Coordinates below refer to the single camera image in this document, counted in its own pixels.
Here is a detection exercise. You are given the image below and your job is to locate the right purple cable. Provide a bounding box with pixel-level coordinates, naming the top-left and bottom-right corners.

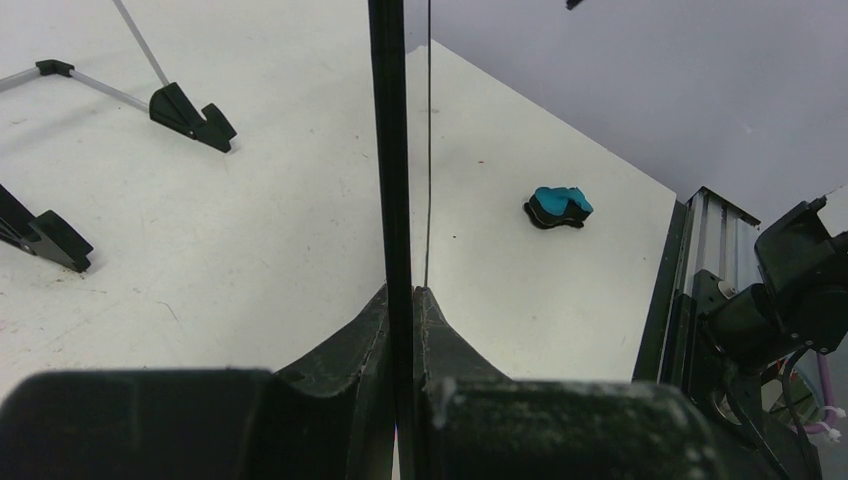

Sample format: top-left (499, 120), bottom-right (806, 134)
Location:
top-left (791, 351), bottom-right (848, 444)

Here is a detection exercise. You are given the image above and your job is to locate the wire whiteboard stand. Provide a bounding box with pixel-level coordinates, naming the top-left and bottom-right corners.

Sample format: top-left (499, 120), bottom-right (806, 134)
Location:
top-left (1, 0), bottom-right (237, 273)

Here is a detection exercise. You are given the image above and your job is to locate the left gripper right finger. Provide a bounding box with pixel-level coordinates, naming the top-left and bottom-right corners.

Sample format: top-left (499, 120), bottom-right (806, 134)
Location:
top-left (411, 287), bottom-right (726, 479)

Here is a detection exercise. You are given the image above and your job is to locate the small whiteboard black frame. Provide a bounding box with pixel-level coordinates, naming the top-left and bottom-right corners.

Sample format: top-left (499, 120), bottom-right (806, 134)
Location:
top-left (368, 1), bottom-right (431, 479)

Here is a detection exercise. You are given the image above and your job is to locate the aluminium right side rail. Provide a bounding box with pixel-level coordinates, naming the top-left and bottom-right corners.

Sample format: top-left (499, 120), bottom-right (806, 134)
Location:
top-left (632, 187), bottom-right (761, 391)

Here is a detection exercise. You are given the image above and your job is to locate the blue whiteboard eraser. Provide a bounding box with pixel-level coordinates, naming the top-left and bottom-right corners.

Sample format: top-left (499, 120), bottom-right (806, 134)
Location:
top-left (523, 187), bottom-right (594, 230)

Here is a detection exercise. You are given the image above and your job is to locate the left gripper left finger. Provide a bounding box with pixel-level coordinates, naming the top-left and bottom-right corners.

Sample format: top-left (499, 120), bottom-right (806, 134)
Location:
top-left (1, 290), bottom-right (395, 479)

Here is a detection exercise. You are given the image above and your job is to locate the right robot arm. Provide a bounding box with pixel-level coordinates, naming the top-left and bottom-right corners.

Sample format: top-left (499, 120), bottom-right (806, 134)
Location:
top-left (679, 188), bottom-right (847, 479)

